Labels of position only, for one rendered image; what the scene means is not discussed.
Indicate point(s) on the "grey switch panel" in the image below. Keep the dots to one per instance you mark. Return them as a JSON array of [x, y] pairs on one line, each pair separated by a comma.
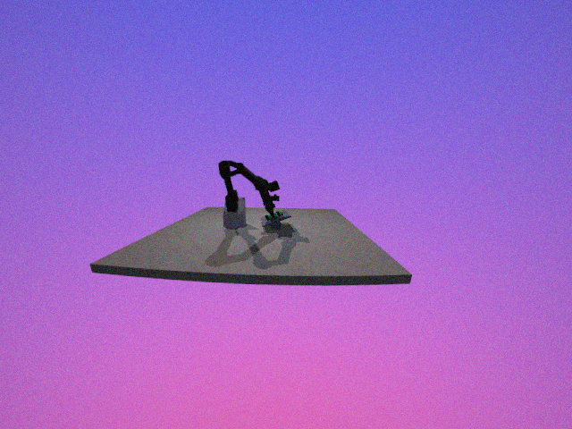
[[274, 222]]

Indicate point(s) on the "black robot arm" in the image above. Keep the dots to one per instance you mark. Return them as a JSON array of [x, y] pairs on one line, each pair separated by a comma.
[[260, 184]]

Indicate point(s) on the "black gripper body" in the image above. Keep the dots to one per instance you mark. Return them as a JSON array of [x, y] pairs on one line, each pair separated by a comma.
[[266, 201]]

